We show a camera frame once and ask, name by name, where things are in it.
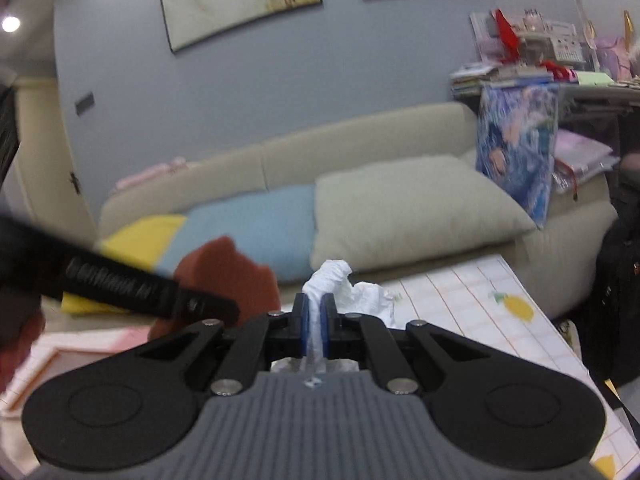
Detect white cloth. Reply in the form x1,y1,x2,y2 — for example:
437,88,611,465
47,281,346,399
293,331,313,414
270,260,395,374

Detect brown plush toy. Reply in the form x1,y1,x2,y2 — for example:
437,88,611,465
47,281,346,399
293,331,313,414
174,236,281,328

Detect orange-rimmed white storage box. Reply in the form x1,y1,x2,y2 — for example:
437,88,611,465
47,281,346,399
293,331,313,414
1,326,150,418

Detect light blue cushion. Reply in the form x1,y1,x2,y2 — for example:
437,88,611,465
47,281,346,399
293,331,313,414
155,184,316,283

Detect yellow cushion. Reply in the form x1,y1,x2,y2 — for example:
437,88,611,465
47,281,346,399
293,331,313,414
61,214,186,316

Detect beige cushion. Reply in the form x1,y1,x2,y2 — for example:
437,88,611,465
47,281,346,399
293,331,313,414
310,156,535,272

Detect white grid lemon tablecloth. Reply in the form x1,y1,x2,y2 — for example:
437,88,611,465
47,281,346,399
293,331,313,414
278,253,640,480

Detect pink item on sofa back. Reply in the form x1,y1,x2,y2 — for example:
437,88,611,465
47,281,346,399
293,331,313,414
110,157,188,195

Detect beige sofa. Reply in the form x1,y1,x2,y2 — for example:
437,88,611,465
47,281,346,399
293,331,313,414
98,103,617,318

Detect black backpack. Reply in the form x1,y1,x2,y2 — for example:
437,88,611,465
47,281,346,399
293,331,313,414
570,220,639,386

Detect blue anime print pillow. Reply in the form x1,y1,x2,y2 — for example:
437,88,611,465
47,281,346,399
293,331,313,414
475,84,560,229

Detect stack of books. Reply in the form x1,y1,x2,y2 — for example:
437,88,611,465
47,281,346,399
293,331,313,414
449,62,553,98

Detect pink folders under desk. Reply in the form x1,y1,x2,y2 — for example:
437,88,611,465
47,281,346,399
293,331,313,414
553,129,620,198

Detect grey desk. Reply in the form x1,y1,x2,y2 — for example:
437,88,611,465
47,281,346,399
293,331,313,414
559,84,639,174

